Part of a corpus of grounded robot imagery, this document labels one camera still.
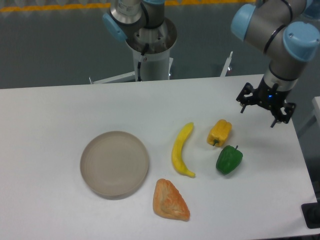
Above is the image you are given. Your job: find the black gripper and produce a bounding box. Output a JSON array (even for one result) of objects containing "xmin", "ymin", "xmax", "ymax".
[{"xmin": 236, "ymin": 81, "xmax": 297, "ymax": 128}]

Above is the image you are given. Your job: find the yellow bell pepper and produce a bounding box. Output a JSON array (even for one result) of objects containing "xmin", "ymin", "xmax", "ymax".
[{"xmin": 206, "ymin": 119, "xmax": 232, "ymax": 147}]

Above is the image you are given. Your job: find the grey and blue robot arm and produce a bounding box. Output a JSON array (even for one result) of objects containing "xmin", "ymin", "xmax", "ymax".
[{"xmin": 102, "ymin": 0, "xmax": 320, "ymax": 123}]

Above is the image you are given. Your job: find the green bell pepper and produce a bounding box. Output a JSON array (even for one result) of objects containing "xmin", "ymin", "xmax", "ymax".
[{"xmin": 216, "ymin": 145, "xmax": 243, "ymax": 175}]

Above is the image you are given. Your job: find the white furniture edge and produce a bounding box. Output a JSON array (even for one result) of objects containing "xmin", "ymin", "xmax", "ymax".
[{"xmin": 312, "ymin": 96, "xmax": 320, "ymax": 122}]

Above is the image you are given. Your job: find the yellow banana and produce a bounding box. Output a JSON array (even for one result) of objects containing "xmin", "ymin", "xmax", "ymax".
[{"xmin": 171, "ymin": 122, "xmax": 196, "ymax": 178}]

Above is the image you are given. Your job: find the black device at table edge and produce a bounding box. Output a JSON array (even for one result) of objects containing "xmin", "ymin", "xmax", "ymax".
[{"xmin": 301, "ymin": 202, "xmax": 320, "ymax": 229}]

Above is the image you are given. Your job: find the orange puff pastry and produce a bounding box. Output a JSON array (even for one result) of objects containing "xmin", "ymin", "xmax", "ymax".
[{"xmin": 152, "ymin": 178, "xmax": 190, "ymax": 222}]

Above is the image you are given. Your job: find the beige round plate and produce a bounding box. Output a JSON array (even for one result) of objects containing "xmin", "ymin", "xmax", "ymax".
[{"xmin": 80, "ymin": 131, "xmax": 150, "ymax": 200}]

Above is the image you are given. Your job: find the white frame bracket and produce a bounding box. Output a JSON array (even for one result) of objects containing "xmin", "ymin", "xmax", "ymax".
[{"xmin": 220, "ymin": 51, "xmax": 233, "ymax": 77}]

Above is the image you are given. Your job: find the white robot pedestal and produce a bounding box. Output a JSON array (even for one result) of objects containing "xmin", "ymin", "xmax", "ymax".
[{"xmin": 126, "ymin": 18, "xmax": 177, "ymax": 82}]

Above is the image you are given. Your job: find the black cable on pedestal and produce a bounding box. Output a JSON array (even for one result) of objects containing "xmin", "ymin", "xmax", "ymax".
[{"xmin": 136, "ymin": 43, "xmax": 150, "ymax": 82}]

